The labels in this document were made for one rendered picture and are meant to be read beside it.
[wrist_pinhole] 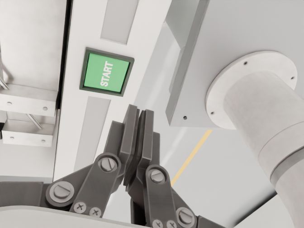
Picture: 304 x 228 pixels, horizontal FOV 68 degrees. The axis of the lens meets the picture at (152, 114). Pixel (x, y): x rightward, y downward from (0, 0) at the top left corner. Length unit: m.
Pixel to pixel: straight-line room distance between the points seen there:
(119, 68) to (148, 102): 1.31
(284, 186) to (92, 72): 0.29
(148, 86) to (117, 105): 1.19
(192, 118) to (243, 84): 0.13
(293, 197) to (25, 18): 0.42
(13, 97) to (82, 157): 0.14
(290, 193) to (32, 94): 0.39
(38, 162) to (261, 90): 0.55
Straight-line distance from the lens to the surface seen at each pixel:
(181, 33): 0.68
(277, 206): 3.46
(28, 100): 0.39
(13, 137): 0.46
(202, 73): 0.43
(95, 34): 0.26
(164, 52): 1.39
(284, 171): 0.36
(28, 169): 0.69
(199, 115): 0.50
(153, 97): 1.56
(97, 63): 0.27
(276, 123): 0.38
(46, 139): 0.45
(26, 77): 0.40
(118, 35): 0.27
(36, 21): 0.35
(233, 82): 0.46
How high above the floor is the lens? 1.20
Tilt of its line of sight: 46 degrees down
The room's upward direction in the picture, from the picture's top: 167 degrees clockwise
